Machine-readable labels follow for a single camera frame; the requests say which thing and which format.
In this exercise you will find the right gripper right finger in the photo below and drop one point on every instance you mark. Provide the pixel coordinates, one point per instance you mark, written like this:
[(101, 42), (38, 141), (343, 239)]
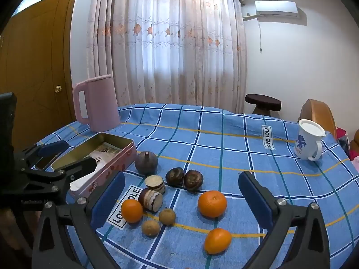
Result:
[(309, 247)]

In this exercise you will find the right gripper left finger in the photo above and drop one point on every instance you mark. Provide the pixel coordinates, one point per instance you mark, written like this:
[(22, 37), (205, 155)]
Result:
[(53, 247)]

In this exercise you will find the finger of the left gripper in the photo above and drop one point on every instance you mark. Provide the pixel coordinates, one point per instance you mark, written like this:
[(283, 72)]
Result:
[(40, 156), (61, 177)]

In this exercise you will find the small orange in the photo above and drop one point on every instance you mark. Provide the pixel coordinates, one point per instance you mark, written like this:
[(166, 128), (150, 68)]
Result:
[(131, 210), (217, 241)]

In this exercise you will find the purple round fruit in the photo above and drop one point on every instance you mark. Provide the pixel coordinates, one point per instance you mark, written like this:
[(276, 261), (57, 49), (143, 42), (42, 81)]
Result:
[(146, 163)]

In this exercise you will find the small orange front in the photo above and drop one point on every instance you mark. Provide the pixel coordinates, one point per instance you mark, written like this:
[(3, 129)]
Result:
[(217, 241)]

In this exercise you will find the large orange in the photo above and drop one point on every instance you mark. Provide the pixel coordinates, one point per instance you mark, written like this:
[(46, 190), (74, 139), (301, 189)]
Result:
[(212, 204)]

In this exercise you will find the dark chestnut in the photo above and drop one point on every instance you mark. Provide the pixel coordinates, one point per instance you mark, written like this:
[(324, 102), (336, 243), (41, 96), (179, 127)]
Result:
[(175, 177), (193, 179)]

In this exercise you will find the white paper sheet in tin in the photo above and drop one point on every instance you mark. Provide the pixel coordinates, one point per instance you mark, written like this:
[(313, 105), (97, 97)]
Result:
[(92, 162)]

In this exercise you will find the pink metal tin box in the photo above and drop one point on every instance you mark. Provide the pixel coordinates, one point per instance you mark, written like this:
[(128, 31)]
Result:
[(122, 161)]

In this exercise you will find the brass door knob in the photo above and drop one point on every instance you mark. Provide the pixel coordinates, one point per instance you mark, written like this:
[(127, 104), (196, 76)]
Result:
[(58, 89)]

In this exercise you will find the pink electric kettle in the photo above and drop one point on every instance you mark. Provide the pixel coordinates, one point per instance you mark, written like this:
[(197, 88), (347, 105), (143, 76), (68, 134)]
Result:
[(100, 103)]

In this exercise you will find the wooden door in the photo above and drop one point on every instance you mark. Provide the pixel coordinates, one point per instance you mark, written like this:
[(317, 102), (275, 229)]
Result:
[(32, 65)]

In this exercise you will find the white blue floral mug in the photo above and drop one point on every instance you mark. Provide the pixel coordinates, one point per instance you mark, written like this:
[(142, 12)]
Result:
[(308, 144)]

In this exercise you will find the pink floral cushion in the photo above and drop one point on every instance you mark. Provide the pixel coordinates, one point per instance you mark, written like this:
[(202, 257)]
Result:
[(351, 148)]

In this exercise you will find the blue plaid tablecloth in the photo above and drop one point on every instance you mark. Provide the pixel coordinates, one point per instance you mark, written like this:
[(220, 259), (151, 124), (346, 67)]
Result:
[(221, 144)]

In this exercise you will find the brown wooden chair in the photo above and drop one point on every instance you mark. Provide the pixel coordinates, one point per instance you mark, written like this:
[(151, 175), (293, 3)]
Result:
[(319, 112)]

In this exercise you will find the dark round stool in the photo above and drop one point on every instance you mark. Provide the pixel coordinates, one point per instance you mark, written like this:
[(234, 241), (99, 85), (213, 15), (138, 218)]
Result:
[(264, 104)]

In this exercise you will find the pink floral curtain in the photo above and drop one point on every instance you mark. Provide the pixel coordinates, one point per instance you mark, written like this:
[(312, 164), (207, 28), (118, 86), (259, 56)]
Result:
[(170, 51)]

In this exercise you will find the white air conditioner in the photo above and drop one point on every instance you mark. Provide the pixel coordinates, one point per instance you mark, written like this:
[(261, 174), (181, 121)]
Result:
[(274, 8)]

